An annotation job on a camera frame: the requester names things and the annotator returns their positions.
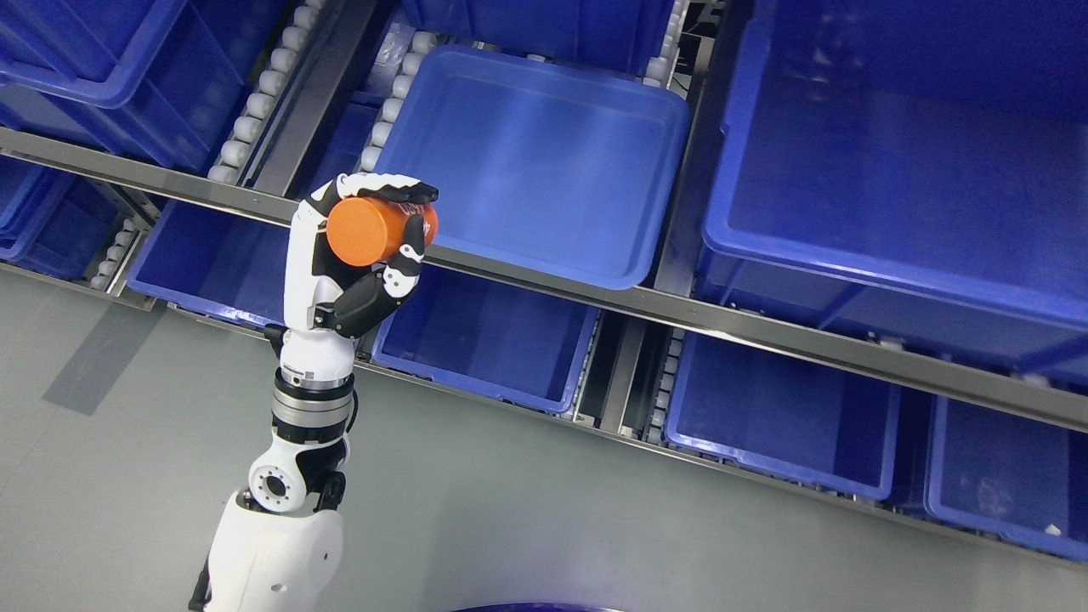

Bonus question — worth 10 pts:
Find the shallow blue tray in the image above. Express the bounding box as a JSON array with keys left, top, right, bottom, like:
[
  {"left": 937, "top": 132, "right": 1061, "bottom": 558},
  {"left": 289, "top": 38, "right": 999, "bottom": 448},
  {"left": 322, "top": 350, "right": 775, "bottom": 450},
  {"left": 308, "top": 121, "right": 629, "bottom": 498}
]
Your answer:
[{"left": 376, "top": 45, "right": 690, "bottom": 290}]

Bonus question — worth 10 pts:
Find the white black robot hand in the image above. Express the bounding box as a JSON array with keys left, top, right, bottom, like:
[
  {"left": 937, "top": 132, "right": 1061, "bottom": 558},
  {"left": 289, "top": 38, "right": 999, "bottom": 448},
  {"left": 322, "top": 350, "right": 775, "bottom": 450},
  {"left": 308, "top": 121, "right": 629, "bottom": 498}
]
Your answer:
[{"left": 283, "top": 173, "right": 438, "bottom": 338}]

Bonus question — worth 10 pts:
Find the lower blue bin far right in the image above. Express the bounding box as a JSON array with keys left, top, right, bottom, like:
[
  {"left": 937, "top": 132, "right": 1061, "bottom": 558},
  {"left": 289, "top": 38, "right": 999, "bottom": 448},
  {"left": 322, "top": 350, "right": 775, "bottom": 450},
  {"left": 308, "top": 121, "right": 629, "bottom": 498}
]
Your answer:
[{"left": 922, "top": 397, "right": 1087, "bottom": 563}]

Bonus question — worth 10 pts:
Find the blue bin far left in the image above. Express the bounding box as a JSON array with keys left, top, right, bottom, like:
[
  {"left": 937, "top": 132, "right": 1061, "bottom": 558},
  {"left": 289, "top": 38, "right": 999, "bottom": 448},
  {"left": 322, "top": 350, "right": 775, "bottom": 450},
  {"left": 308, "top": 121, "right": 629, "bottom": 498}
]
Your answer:
[{"left": 1, "top": 156, "right": 121, "bottom": 280}]

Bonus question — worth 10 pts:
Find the lower blue bin centre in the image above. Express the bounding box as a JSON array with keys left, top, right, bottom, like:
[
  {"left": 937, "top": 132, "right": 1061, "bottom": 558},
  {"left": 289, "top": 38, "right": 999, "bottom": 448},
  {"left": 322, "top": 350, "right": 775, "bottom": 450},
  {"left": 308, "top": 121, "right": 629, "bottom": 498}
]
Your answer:
[{"left": 371, "top": 266, "right": 599, "bottom": 415}]

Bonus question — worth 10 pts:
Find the large blue bin right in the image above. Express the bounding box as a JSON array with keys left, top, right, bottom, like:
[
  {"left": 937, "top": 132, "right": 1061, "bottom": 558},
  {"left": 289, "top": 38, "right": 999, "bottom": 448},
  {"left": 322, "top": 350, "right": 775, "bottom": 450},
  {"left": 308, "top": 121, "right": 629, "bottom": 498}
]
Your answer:
[{"left": 693, "top": 1, "right": 1087, "bottom": 387}]

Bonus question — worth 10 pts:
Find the white roller track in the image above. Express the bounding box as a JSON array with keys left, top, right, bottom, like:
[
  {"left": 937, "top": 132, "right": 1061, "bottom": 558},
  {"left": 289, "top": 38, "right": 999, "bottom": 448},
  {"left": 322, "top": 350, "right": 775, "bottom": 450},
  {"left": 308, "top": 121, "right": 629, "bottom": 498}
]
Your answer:
[{"left": 207, "top": 1, "right": 326, "bottom": 185}]

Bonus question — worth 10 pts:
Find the steel shelf front rail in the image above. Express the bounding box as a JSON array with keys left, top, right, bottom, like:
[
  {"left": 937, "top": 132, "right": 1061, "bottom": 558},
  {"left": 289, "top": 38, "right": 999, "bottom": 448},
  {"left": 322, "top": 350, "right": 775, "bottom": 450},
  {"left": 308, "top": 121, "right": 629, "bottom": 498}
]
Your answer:
[{"left": 1, "top": 128, "right": 1087, "bottom": 431}]

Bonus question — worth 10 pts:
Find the orange cylindrical capacitor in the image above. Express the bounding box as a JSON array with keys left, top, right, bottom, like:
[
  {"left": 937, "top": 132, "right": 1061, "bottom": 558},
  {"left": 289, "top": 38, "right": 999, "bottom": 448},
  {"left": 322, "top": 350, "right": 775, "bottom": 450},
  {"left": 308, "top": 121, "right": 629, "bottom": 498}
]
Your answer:
[{"left": 326, "top": 196, "right": 438, "bottom": 267}]

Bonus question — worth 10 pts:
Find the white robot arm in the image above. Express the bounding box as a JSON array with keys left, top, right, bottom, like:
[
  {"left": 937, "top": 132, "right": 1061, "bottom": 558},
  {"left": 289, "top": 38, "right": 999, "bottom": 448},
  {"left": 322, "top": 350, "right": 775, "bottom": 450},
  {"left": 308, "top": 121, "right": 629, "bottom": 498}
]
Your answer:
[{"left": 188, "top": 325, "right": 358, "bottom": 611}]

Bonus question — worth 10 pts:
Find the lower blue bin left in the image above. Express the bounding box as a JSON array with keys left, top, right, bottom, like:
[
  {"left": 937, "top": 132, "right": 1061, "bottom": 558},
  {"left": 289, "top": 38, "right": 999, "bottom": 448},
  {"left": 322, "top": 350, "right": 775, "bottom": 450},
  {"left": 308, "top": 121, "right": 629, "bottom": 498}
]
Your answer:
[{"left": 127, "top": 105, "right": 380, "bottom": 329}]

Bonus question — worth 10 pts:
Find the blue bin upper left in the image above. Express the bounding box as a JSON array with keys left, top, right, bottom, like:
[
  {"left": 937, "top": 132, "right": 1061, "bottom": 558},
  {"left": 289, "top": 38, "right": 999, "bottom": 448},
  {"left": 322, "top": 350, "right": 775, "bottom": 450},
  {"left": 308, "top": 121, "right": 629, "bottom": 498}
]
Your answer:
[{"left": 1, "top": 1, "right": 290, "bottom": 172}]

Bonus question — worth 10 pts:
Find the blue bin top centre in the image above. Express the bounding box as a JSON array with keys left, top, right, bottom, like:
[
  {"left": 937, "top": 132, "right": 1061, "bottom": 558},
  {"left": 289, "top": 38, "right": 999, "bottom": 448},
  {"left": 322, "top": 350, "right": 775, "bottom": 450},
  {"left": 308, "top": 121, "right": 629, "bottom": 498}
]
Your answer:
[{"left": 400, "top": 1, "right": 675, "bottom": 75}]

